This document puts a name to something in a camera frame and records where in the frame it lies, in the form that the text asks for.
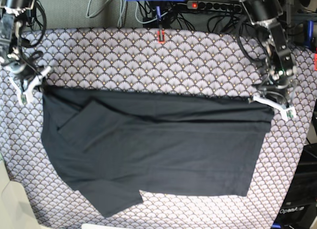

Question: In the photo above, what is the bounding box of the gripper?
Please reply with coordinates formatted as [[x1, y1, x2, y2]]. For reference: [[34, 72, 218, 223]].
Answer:
[[254, 77, 297, 107], [1, 62, 42, 90]]

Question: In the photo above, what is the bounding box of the black T-shirt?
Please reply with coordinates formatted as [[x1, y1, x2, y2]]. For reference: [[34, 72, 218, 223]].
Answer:
[[42, 86, 274, 217]]

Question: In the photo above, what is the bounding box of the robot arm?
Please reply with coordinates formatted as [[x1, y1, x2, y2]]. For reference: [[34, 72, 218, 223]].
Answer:
[[235, 0, 297, 108], [0, 0, 47, 91]]

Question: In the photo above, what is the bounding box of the orange clamp right edge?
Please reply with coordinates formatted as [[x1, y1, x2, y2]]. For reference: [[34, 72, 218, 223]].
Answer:
[[314, 53, 317, 71]]

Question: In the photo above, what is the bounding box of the blue clamp right edge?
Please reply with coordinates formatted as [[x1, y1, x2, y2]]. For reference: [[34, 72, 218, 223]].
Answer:
[[304, 20, 314, 49]]

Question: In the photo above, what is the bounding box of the black power strip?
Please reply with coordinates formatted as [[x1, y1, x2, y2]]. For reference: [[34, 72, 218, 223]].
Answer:
[[185, 0, 243, 13]]

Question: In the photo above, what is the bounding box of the black OpenArm box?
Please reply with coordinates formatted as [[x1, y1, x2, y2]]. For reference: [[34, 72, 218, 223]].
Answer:
[[271, 143, 317, 229]]

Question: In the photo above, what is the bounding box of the orange and black clamp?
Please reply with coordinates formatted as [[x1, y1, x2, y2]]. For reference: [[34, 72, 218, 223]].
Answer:
[[158, 29, 165, 44]]

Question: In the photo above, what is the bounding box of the beige plastic bin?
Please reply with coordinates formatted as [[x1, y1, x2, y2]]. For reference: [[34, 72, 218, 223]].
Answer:
[[0, 158, 40, 229]]

